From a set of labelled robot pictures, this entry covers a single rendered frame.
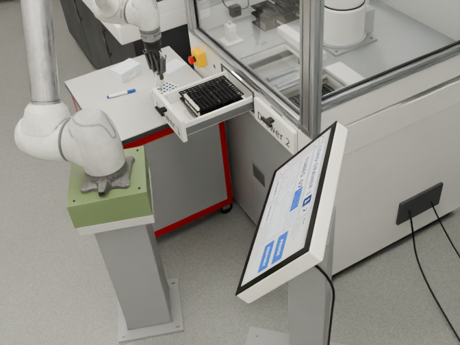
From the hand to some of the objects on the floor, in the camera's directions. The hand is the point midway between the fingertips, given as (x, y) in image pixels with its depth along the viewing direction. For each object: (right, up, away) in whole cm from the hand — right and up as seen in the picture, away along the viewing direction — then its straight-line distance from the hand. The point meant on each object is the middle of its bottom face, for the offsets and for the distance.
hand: (159, 78), depth 260 cm
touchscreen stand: (+60, -132, -25) cm, 147 cm away
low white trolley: (-4, -60, +63) cm, 87 cm away
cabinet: (+86, -56, +57) cm, 117 cm away
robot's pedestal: (-6, -108, +9) cm, 109 cm away
